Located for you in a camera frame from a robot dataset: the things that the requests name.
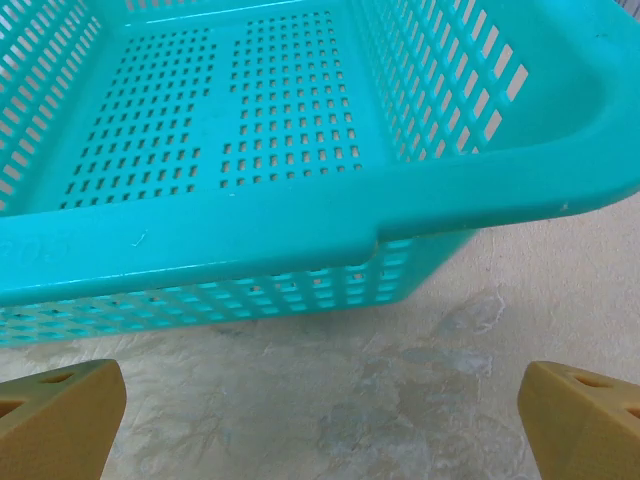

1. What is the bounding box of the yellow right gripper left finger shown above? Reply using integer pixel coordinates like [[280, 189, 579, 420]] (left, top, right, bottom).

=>
[[0, 358, 126, 480]]

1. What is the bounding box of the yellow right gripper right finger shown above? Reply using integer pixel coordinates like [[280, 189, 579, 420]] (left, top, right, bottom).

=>
[[517, 360, 640, 480]]

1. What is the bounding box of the teal perforated plastic basket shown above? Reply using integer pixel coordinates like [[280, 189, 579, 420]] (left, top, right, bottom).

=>
[[0, 0, 640, 351]]

